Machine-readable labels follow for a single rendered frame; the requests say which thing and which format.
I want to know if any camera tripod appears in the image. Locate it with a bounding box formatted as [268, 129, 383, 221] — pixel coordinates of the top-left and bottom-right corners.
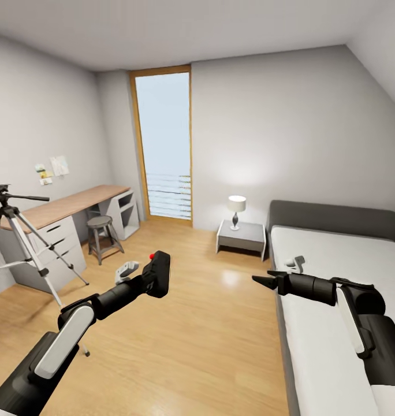
[0, 184, 90, 356]

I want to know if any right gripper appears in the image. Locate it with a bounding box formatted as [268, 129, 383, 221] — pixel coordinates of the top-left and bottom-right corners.
[252, 270, 316, 301]

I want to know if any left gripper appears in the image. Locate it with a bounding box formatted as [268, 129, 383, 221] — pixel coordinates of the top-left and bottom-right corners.
[111, 274, 156, 310]

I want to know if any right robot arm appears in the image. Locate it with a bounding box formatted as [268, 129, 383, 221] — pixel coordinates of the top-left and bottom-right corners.
[252, 255, 395, 416]

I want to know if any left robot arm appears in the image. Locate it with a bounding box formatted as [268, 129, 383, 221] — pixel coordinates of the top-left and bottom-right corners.
[0, 261, 156, 416]

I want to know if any digital camera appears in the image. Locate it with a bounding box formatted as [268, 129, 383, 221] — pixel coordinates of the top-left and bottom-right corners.
[142, 250, 170, 299]

